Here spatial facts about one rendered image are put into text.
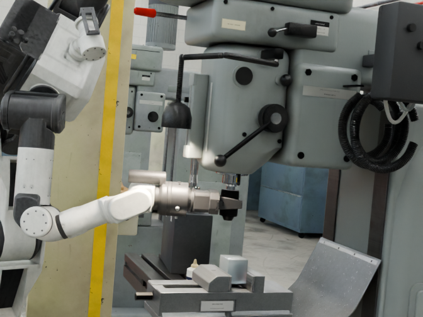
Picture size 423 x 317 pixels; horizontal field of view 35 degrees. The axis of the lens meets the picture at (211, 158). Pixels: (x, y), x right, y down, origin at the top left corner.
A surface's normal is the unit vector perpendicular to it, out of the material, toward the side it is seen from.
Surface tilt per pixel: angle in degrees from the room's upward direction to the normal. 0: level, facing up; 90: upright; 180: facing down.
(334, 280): 63
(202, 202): 90
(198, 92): 90
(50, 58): 56
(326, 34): 90
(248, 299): 90
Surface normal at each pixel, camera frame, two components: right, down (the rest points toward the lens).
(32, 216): -0.04, -0.06
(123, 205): 0.07, 0.19
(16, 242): 0.62, 0.05
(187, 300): 0.34, 0.07
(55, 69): 0.56, -0.47
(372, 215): -0.94, -0.06
